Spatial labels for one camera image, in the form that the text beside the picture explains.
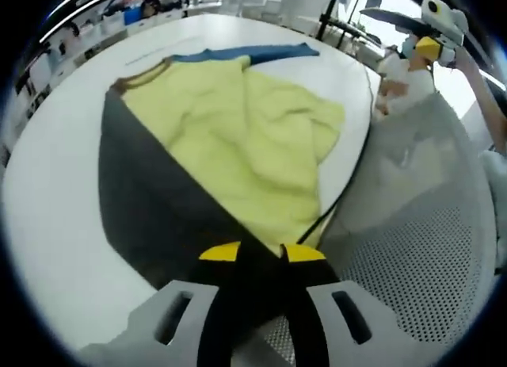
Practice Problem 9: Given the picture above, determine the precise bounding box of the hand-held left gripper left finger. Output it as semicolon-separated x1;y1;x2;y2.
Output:
77;241;249;367

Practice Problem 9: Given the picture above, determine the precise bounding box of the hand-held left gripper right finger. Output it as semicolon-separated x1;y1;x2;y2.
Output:
280;243;402;367

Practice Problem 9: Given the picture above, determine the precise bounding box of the yellow blue grey garment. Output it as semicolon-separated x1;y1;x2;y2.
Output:
97;43;346;332

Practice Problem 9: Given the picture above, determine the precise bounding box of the thin black stand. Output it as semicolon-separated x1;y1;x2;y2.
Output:
338;0;364;47

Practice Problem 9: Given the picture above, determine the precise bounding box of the black stand pole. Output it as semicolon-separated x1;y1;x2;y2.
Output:
316;0;345;41

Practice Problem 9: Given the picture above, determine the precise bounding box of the grey mesh office chair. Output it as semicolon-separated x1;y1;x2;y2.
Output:
253;93;500;367

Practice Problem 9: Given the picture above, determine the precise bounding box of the person's white clothing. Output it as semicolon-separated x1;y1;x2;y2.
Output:
481;148;507;209

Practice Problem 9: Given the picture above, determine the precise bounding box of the white storage counter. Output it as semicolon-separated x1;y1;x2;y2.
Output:
15;6;191;118

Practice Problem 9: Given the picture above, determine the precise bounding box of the black power cable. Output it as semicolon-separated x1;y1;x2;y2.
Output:
296;65;375;245

